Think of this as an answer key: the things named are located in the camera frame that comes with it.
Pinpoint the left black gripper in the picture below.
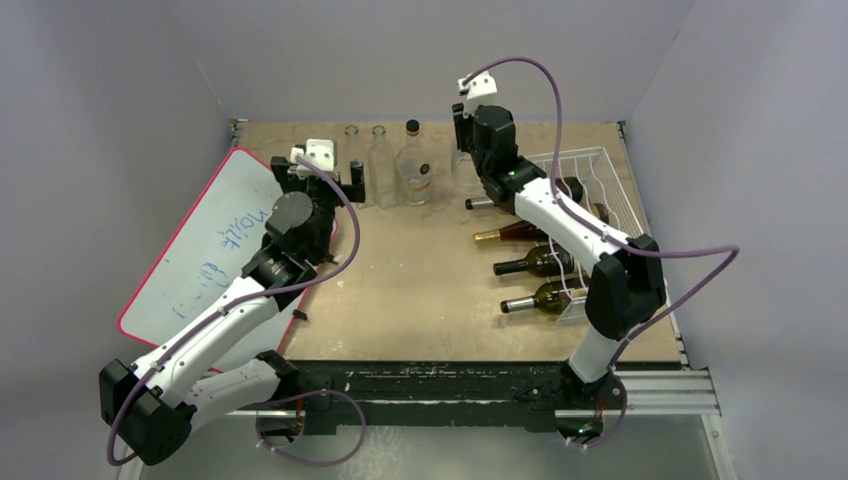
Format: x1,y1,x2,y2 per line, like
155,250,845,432
273,158,363,260

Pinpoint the clear square glass bottle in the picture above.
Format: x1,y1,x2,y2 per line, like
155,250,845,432
344,124,376,209

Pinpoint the large clear glass bottle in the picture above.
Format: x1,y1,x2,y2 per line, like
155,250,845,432
451,149,484,197

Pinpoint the clear round labelled bottle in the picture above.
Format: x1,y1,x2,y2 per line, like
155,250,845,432
395,119,433,206

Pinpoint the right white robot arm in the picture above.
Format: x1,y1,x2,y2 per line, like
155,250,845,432
452,103,667,407

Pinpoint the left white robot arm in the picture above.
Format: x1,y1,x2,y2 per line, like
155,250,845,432
99,154,367,467

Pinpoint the green bottle silver cap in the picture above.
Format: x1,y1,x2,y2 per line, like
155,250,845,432
464,176,585,210

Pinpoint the red bottle gold cap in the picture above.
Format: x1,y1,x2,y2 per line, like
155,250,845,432
472,202,611,248

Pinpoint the dark green bottle black cap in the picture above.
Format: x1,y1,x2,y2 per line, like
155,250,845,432
492,245,579,278

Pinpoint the olive bottle silver cap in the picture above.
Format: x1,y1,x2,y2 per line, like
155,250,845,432
500,279,588,315

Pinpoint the black clip upper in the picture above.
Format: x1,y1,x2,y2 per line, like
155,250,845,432
321,252,341,264

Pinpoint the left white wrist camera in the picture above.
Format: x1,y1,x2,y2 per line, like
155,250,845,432
290,138,339,180

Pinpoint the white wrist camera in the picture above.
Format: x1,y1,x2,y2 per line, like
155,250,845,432
290,138,339,180
457,70,498,118

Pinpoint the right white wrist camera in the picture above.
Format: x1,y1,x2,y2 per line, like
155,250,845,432
457,70,498,118

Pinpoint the white wire wine rack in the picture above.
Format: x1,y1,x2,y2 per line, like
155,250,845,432
554,147,646,326

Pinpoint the purple cable loop left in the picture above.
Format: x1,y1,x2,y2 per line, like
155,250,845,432
254,388,368,468

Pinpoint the purple cable loop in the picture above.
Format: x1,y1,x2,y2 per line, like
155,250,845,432
557,377,629,453
254,388,368,468

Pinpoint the black table front rail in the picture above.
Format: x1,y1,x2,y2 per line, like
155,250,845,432
293,360,625,435

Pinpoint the purple cable loop right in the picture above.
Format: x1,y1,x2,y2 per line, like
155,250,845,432
557,377,629,453

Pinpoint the aluminium frame rail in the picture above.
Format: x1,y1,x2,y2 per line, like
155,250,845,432
119,368,737,480

